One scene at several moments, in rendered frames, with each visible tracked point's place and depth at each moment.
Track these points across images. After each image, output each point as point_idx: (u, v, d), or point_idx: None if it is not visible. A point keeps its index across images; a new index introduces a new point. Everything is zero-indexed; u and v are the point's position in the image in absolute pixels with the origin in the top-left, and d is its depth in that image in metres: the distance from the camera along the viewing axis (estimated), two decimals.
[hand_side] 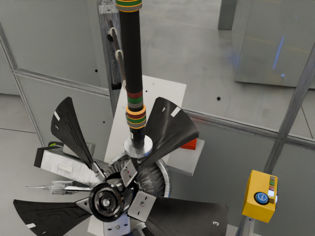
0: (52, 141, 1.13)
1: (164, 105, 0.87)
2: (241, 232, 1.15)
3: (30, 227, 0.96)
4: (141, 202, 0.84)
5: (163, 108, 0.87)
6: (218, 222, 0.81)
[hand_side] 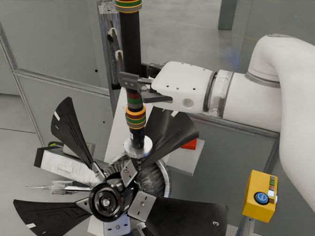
0: (52, 141, 1.13)
1: None
2: (241, 232, 1.15)
3: (30, 227, 0.96)
4: (141, 202, 0.84)
5: (163, 108, 0.87)
6: (218, 222, 0.81)
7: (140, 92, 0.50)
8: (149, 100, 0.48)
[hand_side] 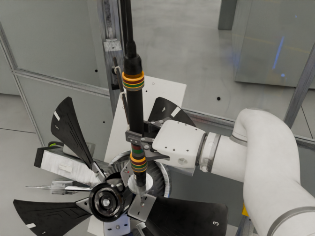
0: (52, 141, 1.13)
1: (164, 105, 0.87)
2: (241, 232, 1.15)
3: (30, 227, 0.96)
4: (141, 202, 0.84)
5: (163, 108, 0.87)
6: (218, 222, 0.81)
7: (143, 150, 0.60)
8: (150, 158, 0.58)
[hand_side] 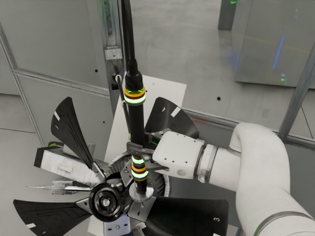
0: (52, 141, 1.13)
1: (164, 105, 0.87)
2: (241, 232, 1.15)
3: (30, 227, 0.96)
4: (141, 204, 0.84)
5: (163, 108, 0.87)
6: (219, 218, 0.80)
7: (144, 160, 0.63)
8: (150, 169, 0.60)
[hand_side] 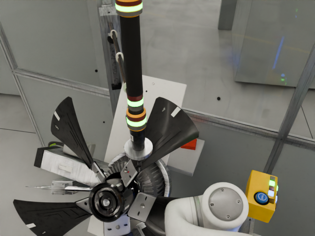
0: (52, 141, 1.13)
1: (164, 105, 0.87)
2: (241, 232, 1.15)
3: (30, 227, 0.96)
4: (141, 204, 0.84)
5: (163, 108, 0.87)
6: None
7: None
8: None
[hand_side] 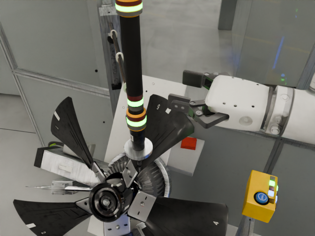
0: (52, 141, 1.13)
1: (220, 222, 0.81)
2: (241, 232, 1.15)
3: (55, 114, 0.93)
4: (118, 226, 0.87)
5: (216, 221, 0.81)
6: None
7: (193, 117, 0.46)
8: (211, 124, 0.44)
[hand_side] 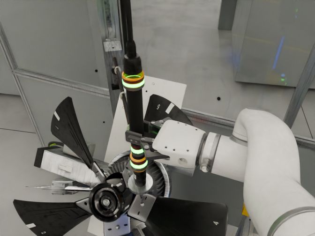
0: (52, 141, 1.13)
1: (220, 222, 0.81)
2: (241, 232, 1.15)
3: (55, 114, 0.93)
4: (118, 226, 0.87)
5: (216, 221, 0.81)
6: None
7: (143, 150, 0.60)
8: (150, 158, 0.58)
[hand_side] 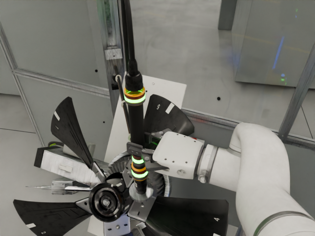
0: (52, 141, 1.13)
1: (221, 217, 0.80)
2: (241, 232, 1.15)
3: (55, 114, 0.93)
4: (118, 226, 0.87)
5: (217, 217, 0.80)
6: None
7: (144, 160, 0.63)
8: (151, 170, 0.60)
